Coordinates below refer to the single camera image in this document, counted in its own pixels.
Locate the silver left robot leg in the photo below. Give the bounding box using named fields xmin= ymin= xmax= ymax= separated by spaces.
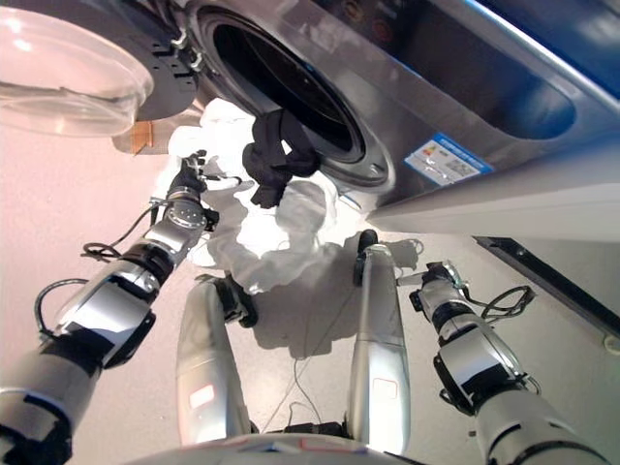
xmin=174 ymin=273 xmax=261 ymax=450

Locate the blue white energy label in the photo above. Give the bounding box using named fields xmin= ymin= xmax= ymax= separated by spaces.
xmin=403 ymin=132 xmax=494 ymax=186

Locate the grey front-load washing machine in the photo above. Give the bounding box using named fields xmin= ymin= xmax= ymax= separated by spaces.
xmin=164 ymin=0 xmax=620 ymax=208

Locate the black cloth garment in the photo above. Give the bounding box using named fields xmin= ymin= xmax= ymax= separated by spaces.
xmin=241 ymin=108 xmax=322 ymax=210

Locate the silver robot torso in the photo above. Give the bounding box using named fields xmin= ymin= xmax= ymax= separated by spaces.
xmin=120 ymin=420 xmax=414 ymax=465

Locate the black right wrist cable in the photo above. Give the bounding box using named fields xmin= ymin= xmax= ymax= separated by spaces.
xmin=462 ymin=285 xmax=537 ymax=324

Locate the tan cardboard piece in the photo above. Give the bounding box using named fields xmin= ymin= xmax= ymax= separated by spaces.
xmin=111 ymin=120 xmax=157 ymax=157

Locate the black left elbow cable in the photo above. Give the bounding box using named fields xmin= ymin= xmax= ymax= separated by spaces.
xmin=35 ymin=277 xmax=81 ymax=338

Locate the black metal floor frame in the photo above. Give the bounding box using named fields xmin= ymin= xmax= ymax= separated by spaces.
xmin=472 ymin=234 xmax=620 ymax=340

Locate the silver right robot leg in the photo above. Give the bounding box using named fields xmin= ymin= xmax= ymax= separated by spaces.
xmin=344 ymin=230 xmax=413 ymax=456

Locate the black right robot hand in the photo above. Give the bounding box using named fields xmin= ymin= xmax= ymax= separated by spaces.
xmin=396 ymin=260 xmax=469 ymax=297

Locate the thin wire on floor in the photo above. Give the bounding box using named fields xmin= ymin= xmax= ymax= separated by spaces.
xmin=261 ymin=285 xmax=351 ymax=435

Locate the white appliance cabinet frame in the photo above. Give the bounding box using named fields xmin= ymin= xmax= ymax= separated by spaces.
xmin=370 ymin=162 xmax=620 ymax=243

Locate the round washing machine door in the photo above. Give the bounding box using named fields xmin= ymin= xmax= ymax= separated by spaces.
xmin=0 ymin=0 xmax=205 ymax=140

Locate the silver robot leg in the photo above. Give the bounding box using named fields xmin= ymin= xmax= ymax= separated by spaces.
xmin=174 ymin=273 xmax=261 ymax=450
xmin=344 ymin=230 xmax=413 ymax=456

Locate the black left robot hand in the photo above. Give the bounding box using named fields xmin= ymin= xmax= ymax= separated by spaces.
xmin=167 ymin=149 xmax=242 ymax=198

